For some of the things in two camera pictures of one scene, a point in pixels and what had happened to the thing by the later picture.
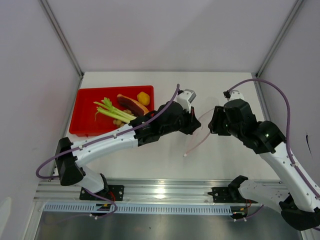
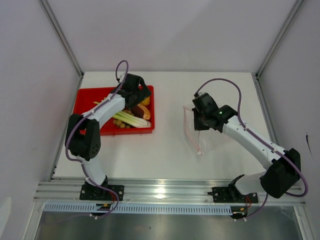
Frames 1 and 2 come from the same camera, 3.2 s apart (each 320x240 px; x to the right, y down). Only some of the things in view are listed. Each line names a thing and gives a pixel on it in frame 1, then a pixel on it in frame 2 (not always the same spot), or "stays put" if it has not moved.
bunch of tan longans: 120,123 stays put
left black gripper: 192,123 -> 144,93
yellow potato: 143,98 stays put
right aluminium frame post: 296,6 stays put
